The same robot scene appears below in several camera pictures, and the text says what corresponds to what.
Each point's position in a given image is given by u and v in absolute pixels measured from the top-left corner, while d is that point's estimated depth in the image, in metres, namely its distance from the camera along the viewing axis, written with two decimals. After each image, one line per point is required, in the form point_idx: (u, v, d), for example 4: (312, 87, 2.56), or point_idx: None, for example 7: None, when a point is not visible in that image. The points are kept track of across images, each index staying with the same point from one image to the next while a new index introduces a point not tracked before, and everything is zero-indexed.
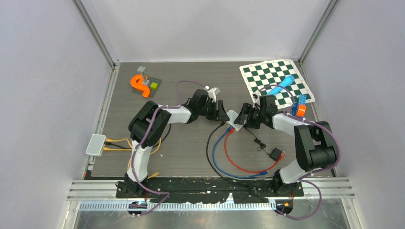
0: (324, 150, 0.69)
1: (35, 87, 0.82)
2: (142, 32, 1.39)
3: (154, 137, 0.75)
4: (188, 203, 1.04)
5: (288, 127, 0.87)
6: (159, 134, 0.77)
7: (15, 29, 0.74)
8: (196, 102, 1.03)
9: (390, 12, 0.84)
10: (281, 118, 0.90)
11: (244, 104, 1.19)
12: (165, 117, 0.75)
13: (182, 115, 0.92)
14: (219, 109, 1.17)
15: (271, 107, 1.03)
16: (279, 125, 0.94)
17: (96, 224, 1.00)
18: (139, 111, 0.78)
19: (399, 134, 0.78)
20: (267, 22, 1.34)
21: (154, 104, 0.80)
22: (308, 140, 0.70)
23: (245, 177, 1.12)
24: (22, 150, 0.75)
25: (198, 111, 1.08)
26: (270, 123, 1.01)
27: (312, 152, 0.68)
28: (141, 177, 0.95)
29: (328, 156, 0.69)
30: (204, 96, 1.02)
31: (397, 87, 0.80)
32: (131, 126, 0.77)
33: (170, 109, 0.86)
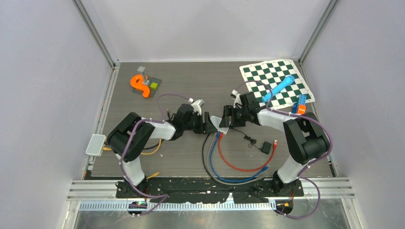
0: (315, 139, 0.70)
1: (35, 86, 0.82)
2: (142, 32, 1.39)
3: (134, 150, 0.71)
4: (188, 203, 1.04)
5: (274, 121, 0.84)
6: (140, 149, 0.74)
7: (15, 29, 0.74)
8: (179, 119, 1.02)
9: (390, 12, 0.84)
10: (266, 113, 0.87)
11: (225, 108, 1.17)
12: (147, 130, 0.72)
13: (166, 130, 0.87)
14: (207, 121, 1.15)
15: (254, 104, 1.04)
16: (264, 121, 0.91)
17: (96, 224, 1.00)
18: (120, 122, 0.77)
19: (399, 134, 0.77)
20: (267, 22, 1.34)
21: (136, 116, 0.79)
22: (298, 133, 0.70)
23: (247, 178, 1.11)
24: (22, 150, 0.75)
25: (183, 127, 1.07)
26: (255, 120, 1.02)
27: (304, 144, 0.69)
28: (136, 181, 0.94)
29: (321, 144, 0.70)
30: (189, 111, 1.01)
31: (397, 87, 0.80)
32: (110, 138, 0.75)
33: (154, 122, 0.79)
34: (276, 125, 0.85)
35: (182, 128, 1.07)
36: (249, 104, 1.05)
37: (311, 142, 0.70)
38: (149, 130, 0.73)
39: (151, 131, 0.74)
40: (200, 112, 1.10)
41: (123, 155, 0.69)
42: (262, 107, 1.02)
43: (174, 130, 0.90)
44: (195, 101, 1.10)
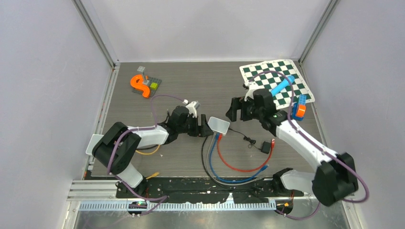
0: (346, 183, 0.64)
1: (35, 87, 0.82)
2: (142, 32, 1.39)
3: (119, 164, 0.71)
4: (188, 203, 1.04)
5: (300, 149, 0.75)
6: (125, 161, 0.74)
7: (15, 29, 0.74)
8: (174, 122, 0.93)
9: (390, 12, 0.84)
10: (292, 136, 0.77)
11: (234, 100, 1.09)
12: (131, 143, 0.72)
13: (158, 135, 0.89)
14: (203, 124, 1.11)
15: (271, 108, 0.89)
16: (283, 138, 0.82)
17: (96, 224, 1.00)
18: (105, 133, 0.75)
19: (399, 135, 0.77)
20: (267, 22, 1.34)
21: (122, 126, 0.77)
22: (332, 179, 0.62)
23: (248, 178, 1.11)
24: (22, 150, 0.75)
25: (177, 130, 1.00)
26: (271, 129, 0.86)
27: (336, 191, 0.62)
28: (134, 183, 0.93)
29: (350, 190, 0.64)
30: (184, 114, 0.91)
31: (397, 87, 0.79)
32: (96, 150, 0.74)
33: (142, 131, 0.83)
34: (299, 150, 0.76)
35: (176, 131, 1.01)
36: (265, 108, 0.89)
37: (342, 188, 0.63)
38: (133, 143, 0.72)
39: (136, 144, 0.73)
40: (195, 114, 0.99)
41: (108, 169, 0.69)
42: (281, 112, 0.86)
43: (167, 134, 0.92)
44: (190, 103, 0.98)
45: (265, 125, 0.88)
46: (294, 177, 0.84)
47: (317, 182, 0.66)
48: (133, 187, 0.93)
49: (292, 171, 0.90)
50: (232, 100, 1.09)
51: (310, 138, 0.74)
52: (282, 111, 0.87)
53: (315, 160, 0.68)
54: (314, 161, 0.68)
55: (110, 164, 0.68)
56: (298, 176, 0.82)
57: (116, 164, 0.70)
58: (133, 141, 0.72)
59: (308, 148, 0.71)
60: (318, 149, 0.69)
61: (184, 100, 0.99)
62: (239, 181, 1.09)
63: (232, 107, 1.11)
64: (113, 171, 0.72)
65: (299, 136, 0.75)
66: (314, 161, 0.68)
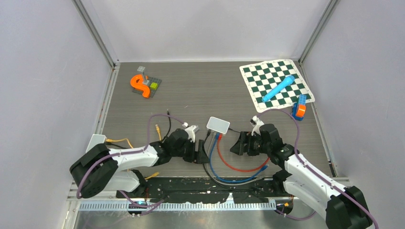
0: (359, 217, 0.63)
1: (35, 86, 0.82)
2: (142, 32, 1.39)
3: (90, 189, 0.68)
4: (188, 203, 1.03)
5: (309, 182, 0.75)
6: (99, 187, 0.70)
7: (15, 29, 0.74)
8: (169, 144, 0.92)
9: (390, 12, 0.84)
10: (299, 169, 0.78)
11: (242, 133, 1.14)
12: (105, 171, 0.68)
13: (144, 159, 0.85)
14: (199, 149, 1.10)
15: (278, 142, 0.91)
16: (292, 171, 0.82)
17: (96, 224, 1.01)
18: (85, 155, 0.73)
19: (399, 135, 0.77)
20: (266, 22, 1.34)
21: (103, 149, 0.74)
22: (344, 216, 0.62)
23: (248, 178, 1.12)
24: (23, 150, 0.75)
25: (172, 153, 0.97)
26: (280, 163, 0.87)
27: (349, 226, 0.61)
28: (130, 189, 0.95)
29: (365, 224, 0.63)
30: (182, 138, 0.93)
31: (396, 87, 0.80)
32: (75, 167, 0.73)
33: (124, 155, 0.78)
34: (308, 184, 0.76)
35: (170, 155, 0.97)
36: (271, 142, 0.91)
37: (356, 223, 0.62)
38: (109, 171, 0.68)
39: (111, 172, 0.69)
40: (193, 138, 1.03)
41: (77, 193, 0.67)
42: (288, 146, 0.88)
43: (156, 158, 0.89)
44: (189, 127, 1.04)
45: (273, 159, 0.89)
46: (302, 193, 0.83)
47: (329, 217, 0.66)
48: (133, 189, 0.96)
49: (299, 182, 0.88)
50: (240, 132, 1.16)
51: (321, 173, 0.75)
52: (289, 145, 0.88)
53: (325, 195, 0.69)
54: (324, 196, 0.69)
55: (80, 188, 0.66)
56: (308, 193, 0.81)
57: (87, 190, 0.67)
58: (107, 169, 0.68)
59: (317, 182, 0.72)
60: (326, 183, 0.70)
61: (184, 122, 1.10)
62: (239, 181, 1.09)
63: (239, 140, 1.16)
64: (83, 195, 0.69)
65: (307, 170, 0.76)
66: (325, 196, 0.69)
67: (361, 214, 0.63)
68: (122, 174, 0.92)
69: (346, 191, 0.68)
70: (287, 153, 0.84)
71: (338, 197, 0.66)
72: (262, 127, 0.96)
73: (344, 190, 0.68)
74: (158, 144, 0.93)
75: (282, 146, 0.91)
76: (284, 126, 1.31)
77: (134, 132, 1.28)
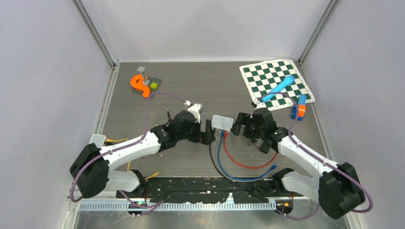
0: (352, 194, 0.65)
1: (35, 87, 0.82)
2: (141, 33, 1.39)
3: (90, 190, 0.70)
4: (188, 203, 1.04)
5: (301, 161, 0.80)
6: (94, 187, 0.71)
7: (15, 30, 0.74)
8: (175, 128, 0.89)
9: (390, 12, 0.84)
10: (293, 150, 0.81)
11: (240, 115, 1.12)
12: (96, 173, 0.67)
13: (143, 149, 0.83)
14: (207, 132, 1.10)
15: (271, 126, 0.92)
16: (287, 153, 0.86)
17: (96, 224, 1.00)
18: (78, 157, 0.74)
19: (399, 134, 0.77)
20: (266, 22, 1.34)
21: (93, 149, 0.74)
22: (336, 190, 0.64)
23: (256, 177, 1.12)
24: (22, 149, 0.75)
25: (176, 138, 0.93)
26: (273, 145, 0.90)
27: (343, 202, 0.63)
28: (131, 187, 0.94)
29: (357, 200, 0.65)
30: (187, 121, 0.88)
31: (396, 87, 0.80)
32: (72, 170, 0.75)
33: (118, 151, 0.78)
34: (303, 166, 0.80)
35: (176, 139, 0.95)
36: (265, 125, 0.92)
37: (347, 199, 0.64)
38: (101, 170, 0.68)
39: (103, 172, 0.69)
40: (198, 119, 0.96)
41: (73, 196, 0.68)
42: (282, 130, 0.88)
43: (158, 144, 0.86)
44: (193, 106, 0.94)
45: (267, 142, 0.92)
46: (299, 183, 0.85)
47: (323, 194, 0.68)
48: (132, 190, 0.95)
49: (295, 175, 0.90)
50: (239, 113, 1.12)
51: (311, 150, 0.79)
52: (283, 128, 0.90)
53: (317, 172, 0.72)
54: (316, 173, 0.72)
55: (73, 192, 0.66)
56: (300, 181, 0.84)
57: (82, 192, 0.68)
58: (99, 170, 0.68)
59: (310, 161, 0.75)
60: (319, 161, 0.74)
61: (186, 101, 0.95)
62: (243, 179, 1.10)
63: (237, 120, 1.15)
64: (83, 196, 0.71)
65: (301, 150, 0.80)
66: (317, 173, 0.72)
67: (353, 190, 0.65)
68: (120, 174, 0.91)
69: (338, 167, 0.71)
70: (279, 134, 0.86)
71: (330, 173, 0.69)
72: (257, 110, 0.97)
73: (336, 166, 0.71)
74: (160, 130, 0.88)
75: (275, 128, 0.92)
76: (284, 126, 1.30)
77: (134, 132, 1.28)
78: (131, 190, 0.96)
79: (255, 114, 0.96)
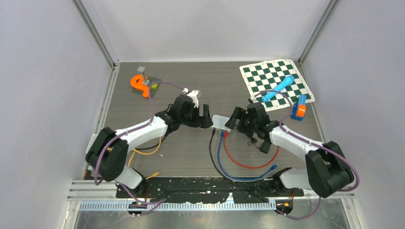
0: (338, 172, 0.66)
1: (35, 87, 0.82)
2: (141, 32, 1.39)
3: (111, 172, 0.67)
4: (188, 203, 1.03)
5: (289, 146, 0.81)
6: (116, 169, 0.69)
7: (15, 30, 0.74)
8: (176, 110, 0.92)
9: (390, 12, 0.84)
10: (282, 136, 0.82)
11: (236, 109, 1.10)
12: (118, 152, 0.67)
13: (154, 130, 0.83)
14: (206, 116, 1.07)
15: (264, 119, 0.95)
16: (277, 142, 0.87)
17: (96, 224, 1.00)
18: (94, 142, 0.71)
19: (399, 134, 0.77)
20: (266, 22, 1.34)
21: (109, 132, 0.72)
22: (322, 167, 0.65)
23: (256, 177, 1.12)
24: (22, 149, 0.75)
25: (179, 120, 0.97)
26: (266, 138, 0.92)
27: (329, 179, 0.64)
28: (133, 185, 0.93)
29: (344, 178, 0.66)
30: (187, 102, 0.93)
31: (396, 87, 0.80)
32: (88, 157, 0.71)
33: (133, 132, 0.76)
34: (293, 150, 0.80)
35: (179, 122, 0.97)
36: (258, 118, 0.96)
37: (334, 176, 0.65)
38: (122, 149, 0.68)
39: (124, 151, 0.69)
40: (197, 103, 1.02)
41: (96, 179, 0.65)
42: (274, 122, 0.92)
43: (166, 126, 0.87)
44: (191, 92, 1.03)
45: (260, 134, 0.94)
46: (295, 175, 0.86)
47: (310, 174, 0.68)
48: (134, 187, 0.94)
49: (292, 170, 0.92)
50: (234, 108, 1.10)
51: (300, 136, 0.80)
52: (275, 120, 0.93)
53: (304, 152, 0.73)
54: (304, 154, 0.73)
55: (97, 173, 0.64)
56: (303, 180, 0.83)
57: (106, 173, 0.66)
58: (120, 149, 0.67)
59: (297, 143, 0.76)
60: (305, 142, 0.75)
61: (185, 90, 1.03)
62: (243, 179, 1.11)
63: (232, 114, 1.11)
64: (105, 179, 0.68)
65: (289, 136, 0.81)
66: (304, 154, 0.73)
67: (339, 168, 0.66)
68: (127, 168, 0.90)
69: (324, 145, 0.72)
70: (271, 126, 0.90)
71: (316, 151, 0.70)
72: (251, 104, 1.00)
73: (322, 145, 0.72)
74: (164, 114, 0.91)
75: (268, 121, 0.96)
76: None
77: None
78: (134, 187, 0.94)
79: (250, 108, 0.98)
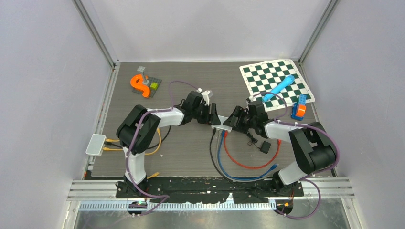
0: (323, 149, 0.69)
1: (35, 87, 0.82)
2: (142, 32, 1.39)
3: (142, 144, 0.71)
4: (188, 203, 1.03)
5: (279, 133, 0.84)
6: (148, 141, 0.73)
7: (15, 30, 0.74)
8: (189, 104, 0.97)
9: (390, 12, 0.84)
10: (272, 126, 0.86)
11: (236, 108, 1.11)
12: (152, 124, 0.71)
13: (173, 117, 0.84)
14: (213, 112, 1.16)
15: (263, 116, 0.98)
16: (272, 134, 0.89)
17: (96, 224, 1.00)
18: (127, 116, 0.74)
19: (399, 135, 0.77)
20: (266, 22, 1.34)
21: (143, 108, 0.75)
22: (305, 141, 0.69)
23: (255, 177, 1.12)
24: (22, 150, 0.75)
25: (191, 114, 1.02)
26: (262, 134, 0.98)
27: (313, 155, 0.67)
28: (138, 179, 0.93)
29: (328, 154, 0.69)
30: (198, 98, 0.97)
31: (396, 87, 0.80)
32: (120, 131, 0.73)
33: (161, 112, 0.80)
34: (285, 138, 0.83)
35: (191, 116, 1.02)
36: (257, 116, 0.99)
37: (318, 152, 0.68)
38: (154, 124, 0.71)
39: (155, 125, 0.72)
40: (207, 102, 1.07)
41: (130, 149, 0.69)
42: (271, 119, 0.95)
43: (183, 115, 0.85)
44: (205, 92, 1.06)
45: (257, 130, 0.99)
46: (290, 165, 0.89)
47: (296, 151, 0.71)
48: (136, 182, 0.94)
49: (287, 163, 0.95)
50: (235, 107, 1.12)
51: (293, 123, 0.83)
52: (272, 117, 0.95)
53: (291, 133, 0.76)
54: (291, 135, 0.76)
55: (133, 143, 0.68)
56: (299, 173, 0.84)
57: (139, 145, 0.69)
58: (154, 121, 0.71)
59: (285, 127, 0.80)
60: (292, 125, 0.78)
61: (199, 88, 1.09)
62: (243, 179, 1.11)
63: (232, 113, 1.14)
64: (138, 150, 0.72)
65: (280, 124, 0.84)
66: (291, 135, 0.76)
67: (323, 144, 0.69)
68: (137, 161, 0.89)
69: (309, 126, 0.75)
70: (268, 121, 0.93)
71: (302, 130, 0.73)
72: (251, 102, 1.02)
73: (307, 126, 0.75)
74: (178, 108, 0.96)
75: (266, 119, 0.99)
76: None
77: None
78: (136, 181, 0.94)
79: (249, 106, 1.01)
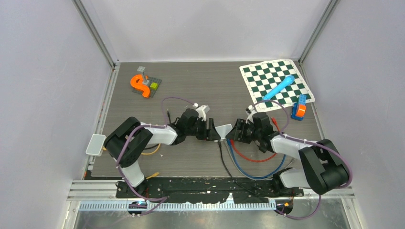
0: (335, 170, 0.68)
1: (35, 87, 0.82)
2: (142, 33, 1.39)
3: (128, 158, 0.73)
4: (188, 203, 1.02)
5: (288, 149, 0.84)
6: (135, 155, 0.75)
7: (14, 30, 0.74)
8: (182, 123, 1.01)
9: (390, 12, 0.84)
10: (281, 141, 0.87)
11: (238, 120, 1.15)
12: (143, 139, 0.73)
13: (166, 134, 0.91)
14: (210, 128, 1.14)
15: (268, 129, 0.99)
16: (280, 150, 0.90)
17: (96, 224, 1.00)
18: (119, 127, 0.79)
19: (399, 135, 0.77)
20: (266, 22, 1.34)
21: (135, 121, 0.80)
22: (316, 162, 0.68)
23: (261, 177, 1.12)
24: (22, 149, 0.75)
25: (186, 133, 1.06)
26: (269, 147, 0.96)
27: (325, 175, 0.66)
28: (135, 182, 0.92)
29: (340, 174, 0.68)
30: (193, 117, 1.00)
31: (397, 87, 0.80)
32: (109, 142, 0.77)
33: (154, 128, 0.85)
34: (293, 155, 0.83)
35: (185, 134, 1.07)
36: (262, 129, 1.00)
37: (330, 173, 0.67)
38: (145, 138, 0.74)
39: (146, 140, 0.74)
40: (204, 117, 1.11)
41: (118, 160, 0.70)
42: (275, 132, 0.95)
43: (175, 135, 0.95)
44: (200, 107, 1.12)
45: (263, 144, 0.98)
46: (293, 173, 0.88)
47: (306, 171, 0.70)
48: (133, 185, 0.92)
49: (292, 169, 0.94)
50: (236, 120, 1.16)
51: None
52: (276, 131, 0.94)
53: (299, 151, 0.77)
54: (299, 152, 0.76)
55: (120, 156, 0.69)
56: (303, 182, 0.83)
57: (126, 157, 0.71)
58: (144, 136, 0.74)
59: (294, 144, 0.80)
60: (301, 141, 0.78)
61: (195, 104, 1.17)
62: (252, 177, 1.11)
63: (235, 127, 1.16)
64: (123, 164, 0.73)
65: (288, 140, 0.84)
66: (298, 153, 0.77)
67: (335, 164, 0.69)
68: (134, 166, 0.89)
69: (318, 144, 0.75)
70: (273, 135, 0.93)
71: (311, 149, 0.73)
72: (256, 115, 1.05)
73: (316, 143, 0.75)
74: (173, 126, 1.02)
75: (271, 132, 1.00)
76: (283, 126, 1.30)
77: None
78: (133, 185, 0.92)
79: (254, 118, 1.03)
